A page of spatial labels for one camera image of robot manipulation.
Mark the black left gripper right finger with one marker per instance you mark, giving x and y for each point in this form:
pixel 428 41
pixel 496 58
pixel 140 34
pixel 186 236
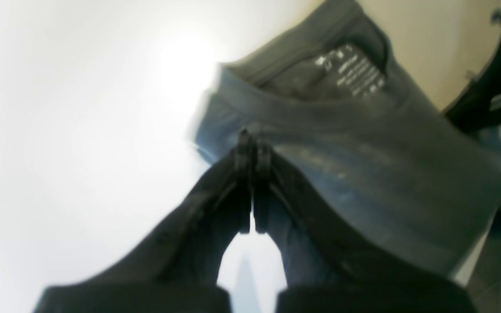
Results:
pixel 329 267

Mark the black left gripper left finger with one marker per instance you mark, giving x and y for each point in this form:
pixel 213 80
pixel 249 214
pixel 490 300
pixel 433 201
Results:
pixel 174 268

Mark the grey T-shirt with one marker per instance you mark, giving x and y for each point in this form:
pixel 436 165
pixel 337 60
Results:
pixel 329 96

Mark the black tripod stand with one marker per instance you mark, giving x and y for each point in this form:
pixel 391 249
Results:
pixel 494 91

